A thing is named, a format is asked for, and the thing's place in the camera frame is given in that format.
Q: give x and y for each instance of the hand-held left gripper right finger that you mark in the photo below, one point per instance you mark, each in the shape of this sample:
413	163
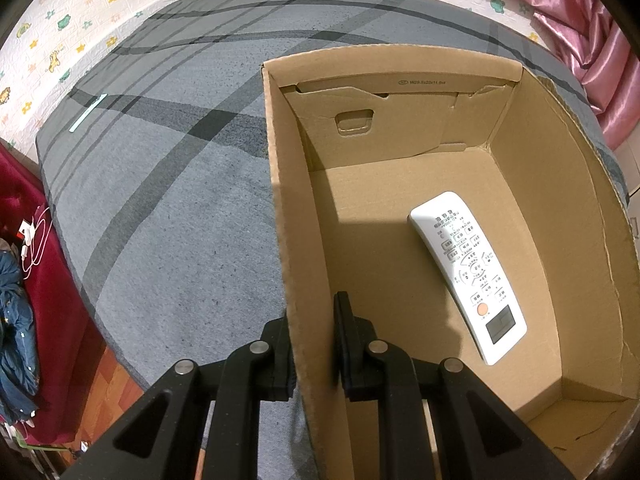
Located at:
345	345

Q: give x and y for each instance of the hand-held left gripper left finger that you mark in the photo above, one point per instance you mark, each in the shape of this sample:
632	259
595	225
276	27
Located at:
277	360

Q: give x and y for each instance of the white remote control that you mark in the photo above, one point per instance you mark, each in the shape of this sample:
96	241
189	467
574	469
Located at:
472	280

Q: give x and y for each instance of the brown cardboard box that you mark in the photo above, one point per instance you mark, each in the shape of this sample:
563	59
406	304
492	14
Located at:
400	210

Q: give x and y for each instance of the grey plaid blanket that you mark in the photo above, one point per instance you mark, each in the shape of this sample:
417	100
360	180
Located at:
175	210

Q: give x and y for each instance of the red sofa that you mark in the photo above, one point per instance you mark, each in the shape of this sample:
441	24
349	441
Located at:
55	320

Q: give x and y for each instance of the blue jacket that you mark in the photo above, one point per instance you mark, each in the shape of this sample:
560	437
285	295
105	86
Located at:
17	330

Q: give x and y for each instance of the light green strip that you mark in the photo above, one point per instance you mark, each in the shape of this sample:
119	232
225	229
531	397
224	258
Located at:
87	114

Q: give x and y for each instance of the pink satin curtain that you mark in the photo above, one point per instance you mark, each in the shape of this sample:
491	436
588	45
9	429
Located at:
580	25

